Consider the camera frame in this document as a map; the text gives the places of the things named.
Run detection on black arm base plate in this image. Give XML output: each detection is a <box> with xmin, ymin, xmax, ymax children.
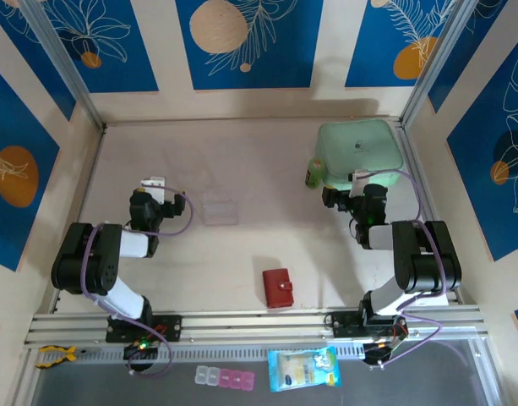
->
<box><xmin>329</xmin><ymin>310</ymin><xmax>407</xmax><ymax>339</ymax></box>
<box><xmin>105</xmin><ymin>315</ymin><xmax>183</xmax><ymax>343</ymax></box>

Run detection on clear plastic box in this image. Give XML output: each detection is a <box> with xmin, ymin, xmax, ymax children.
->
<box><xmin>202</xmin><ymin>192</ymin><xmax>240</xmax><ymax>228</ymax></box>

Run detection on aluminium frame post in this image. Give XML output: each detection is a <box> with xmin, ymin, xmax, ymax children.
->
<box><xmin>400</xmin><ymin>0</ymin><xmax>482</xmax><ymax>128</ymax></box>
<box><xmin>19</xmin><ymin>0</ymin><xmax>107</xmax><ymax>130</ymax></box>

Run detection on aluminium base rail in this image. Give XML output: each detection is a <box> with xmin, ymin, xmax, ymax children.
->
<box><xmin>24</xmin><ymin>306</ymin><xmax>490</xmax><ymax>350</ymax></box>

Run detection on grey slotted cable duct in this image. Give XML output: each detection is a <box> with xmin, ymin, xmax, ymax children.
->
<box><xmin>74</xmin><ymin>343</ymin><xmax>368</xmax><ymax>361</ymax></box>

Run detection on yellow handled pliers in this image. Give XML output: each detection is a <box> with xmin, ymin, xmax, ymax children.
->
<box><xmin>34</xmin><ymin>344</ymin><xmax>97</xmax><ymax>369</ymax></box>

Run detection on aluminium side rail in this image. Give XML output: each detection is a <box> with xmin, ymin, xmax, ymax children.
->
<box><xmin>50</xmin><ymin>124</ymin><xmax>107</xmax><ymax>314</ymax></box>
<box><xmin>395</xmin><ymin>120</ymin><xmax>461</xmax><ymax>305</ymax></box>

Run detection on red leather card holder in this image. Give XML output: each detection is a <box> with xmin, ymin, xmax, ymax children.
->
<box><xmin>262</xmin><ymin>267</ymin><xmax>295</xmax><ymax>309</ymax></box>

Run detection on white and pink pill organizer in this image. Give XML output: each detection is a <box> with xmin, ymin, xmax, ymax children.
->
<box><xmin>194</xmin><ymin>365</ymin><xmax>256</xmax><ymax>391</ymax></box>

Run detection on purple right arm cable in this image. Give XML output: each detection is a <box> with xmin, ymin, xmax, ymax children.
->
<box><xmin>363</xmin><ymin>168</ymin><xmax>450</xmax><ymax>367</ymax></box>

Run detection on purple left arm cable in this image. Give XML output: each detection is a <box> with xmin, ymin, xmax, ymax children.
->
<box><xmin>79</xmin><ymin>185</ymin><xmax>196</xmax><ymax>378</ymax></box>

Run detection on mint green zip pouch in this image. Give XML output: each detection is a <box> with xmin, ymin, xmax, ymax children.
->
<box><xmin>314</xmin><ymin>118</ymin><xmax>402</xmax><ymax>190</ymax></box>

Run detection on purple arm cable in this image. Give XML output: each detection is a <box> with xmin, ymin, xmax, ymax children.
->
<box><xmin>79</xmin><ymin>185</ymin><xmax>196</xmax><ymax>378</ymax></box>
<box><xmin>363</xmin><ymin>168</ymin><xmax>450</xmax><ymax>367</ymax></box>

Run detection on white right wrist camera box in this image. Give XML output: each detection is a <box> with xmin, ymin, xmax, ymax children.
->
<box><xmin>348</xmin><ymin>168</ymin><xmax>370</xmax><ymax>198</ymax></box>

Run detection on black controller board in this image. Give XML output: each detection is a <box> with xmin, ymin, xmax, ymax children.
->
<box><xmin>363</xmin><ymin>327</ymin><xmax>408</xmax><ymax>365</ymax></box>
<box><xmin>123</xmin><ymin>340</ymin><xmax>161</xmax><ymax>361</ymax></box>

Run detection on blue and white snack packet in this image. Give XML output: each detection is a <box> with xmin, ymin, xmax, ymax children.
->
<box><xmin>267</xmin><ymin>346</ymin><xmax>342</xmax><ymax>393</ymax></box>

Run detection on small green bottle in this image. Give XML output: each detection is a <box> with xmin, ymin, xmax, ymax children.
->
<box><xmin>304</xmin><ymin>157</ymin><xmax>326</xmax><ymax>189</ymax></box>

